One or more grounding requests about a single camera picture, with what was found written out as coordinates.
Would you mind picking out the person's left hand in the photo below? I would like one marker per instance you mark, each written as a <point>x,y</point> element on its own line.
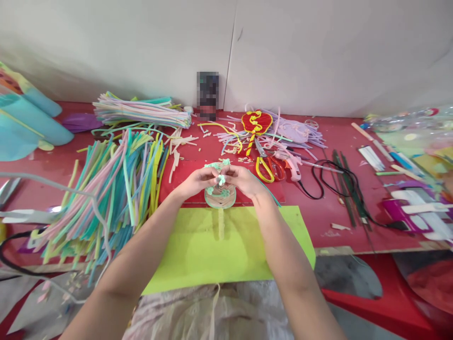
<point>194,182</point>

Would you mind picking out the person's right hand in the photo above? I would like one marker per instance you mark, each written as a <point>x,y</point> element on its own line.
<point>246,182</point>

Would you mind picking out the person's right fingers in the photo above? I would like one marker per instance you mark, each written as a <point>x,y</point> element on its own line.
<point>231,175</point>

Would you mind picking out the person's left fingers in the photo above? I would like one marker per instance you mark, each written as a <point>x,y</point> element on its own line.
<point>209,174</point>

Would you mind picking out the small green pipe cleaner flower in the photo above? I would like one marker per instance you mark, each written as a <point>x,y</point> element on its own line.
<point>220,180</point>

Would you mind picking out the green fan craft with stick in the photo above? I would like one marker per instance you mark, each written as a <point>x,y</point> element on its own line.
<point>219,200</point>

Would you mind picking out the scattered pipe cleaner offcuts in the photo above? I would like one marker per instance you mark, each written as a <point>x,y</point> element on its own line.
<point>226,140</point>

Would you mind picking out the teal pipe cleaner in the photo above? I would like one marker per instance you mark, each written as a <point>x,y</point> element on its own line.
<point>265,187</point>

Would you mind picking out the red fan craft yellow trim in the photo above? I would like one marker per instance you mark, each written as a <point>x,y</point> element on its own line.
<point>255,122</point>

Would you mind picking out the pink glue gun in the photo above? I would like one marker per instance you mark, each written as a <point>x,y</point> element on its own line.
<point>292,164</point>

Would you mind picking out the dark cylindrical can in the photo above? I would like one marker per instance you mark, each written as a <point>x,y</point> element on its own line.
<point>207,95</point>

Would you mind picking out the purple fan craft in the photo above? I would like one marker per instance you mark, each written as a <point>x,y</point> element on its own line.
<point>297,131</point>

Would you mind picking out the yellow-green paper sheet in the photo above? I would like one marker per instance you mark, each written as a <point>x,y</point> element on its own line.
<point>219,255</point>

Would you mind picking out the tied bundle of pastel stems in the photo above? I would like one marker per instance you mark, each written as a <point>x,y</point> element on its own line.
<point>141,111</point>

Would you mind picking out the pile of pastel pipe cleaners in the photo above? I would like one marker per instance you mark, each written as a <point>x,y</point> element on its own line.
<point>113,191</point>

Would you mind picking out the purple paper leaf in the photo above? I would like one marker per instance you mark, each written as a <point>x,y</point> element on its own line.
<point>81,122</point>

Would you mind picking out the white strips packet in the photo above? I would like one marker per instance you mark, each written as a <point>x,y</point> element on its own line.
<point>371,158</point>

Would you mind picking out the person's body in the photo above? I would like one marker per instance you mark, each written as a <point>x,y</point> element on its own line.
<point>198,315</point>

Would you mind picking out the long wooden stick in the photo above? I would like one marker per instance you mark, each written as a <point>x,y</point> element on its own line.
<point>371,141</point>

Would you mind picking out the purple and white tape dispenser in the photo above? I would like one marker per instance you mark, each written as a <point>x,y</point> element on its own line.
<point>417,212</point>

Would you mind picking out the heap of clear plastic packets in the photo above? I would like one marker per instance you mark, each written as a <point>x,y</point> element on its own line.
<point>414,122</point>

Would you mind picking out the blue paper rolls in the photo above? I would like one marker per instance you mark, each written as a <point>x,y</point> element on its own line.
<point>24,120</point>

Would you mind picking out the red plastic stool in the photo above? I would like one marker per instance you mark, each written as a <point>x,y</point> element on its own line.
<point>389,301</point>

